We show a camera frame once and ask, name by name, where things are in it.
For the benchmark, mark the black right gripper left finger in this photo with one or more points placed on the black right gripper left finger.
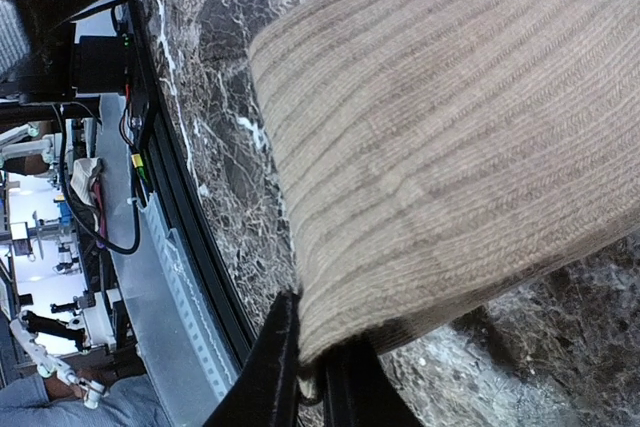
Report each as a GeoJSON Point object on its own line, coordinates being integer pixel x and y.
{"type": "Point", "coordinates": [266, 392]}

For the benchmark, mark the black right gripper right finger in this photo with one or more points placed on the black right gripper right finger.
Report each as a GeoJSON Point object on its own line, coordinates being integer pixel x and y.
{"type": "Point", "coordinates": [358, 393]}

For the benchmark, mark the tan brown sock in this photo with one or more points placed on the tan brown sock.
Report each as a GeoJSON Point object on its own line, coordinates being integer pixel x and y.
{"type": "Point", "coordinates": [434, 154]}

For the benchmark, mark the person in grey sleeve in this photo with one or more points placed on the person in grey sleeve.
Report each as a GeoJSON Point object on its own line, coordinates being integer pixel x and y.
{"type": "Point", "coordinates": [38, 401]}

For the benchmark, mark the white slotted cable duct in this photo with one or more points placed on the white slotted cable duct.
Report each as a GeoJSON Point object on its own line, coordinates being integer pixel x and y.
{"type": "Point", "coordinates": [202, 329]}

